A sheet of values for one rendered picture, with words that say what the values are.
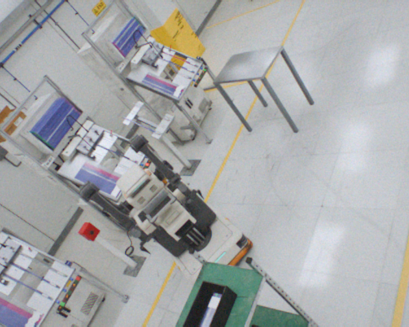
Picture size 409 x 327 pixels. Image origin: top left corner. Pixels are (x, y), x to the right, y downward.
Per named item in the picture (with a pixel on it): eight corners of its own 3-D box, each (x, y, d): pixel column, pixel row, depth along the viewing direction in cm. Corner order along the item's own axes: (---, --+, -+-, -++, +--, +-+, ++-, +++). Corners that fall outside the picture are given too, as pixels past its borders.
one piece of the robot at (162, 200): (154, 224, 307) (136, 209, 295) (179, 199, 309) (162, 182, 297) (161, 234, 293) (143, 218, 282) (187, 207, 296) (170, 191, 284)
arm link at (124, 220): (91, 180, 248) (78, 193, 247) (93, 183, 243) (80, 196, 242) (136, 218, 271) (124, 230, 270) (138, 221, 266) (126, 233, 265)
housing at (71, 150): (95, 129, 444) (93, 122, 432) (71, 163, 421) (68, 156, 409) (89, 126, 445) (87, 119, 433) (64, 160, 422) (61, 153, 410)
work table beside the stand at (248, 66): (297, 133, 419) (261, 76, 375) (248, 132, 472) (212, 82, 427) (314, 102, 435) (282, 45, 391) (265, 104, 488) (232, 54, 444)
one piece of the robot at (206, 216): (174, 252, 384) (116, 202, 338) (213, 211, 389) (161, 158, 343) (187, 270, 356) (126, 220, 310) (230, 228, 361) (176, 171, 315)
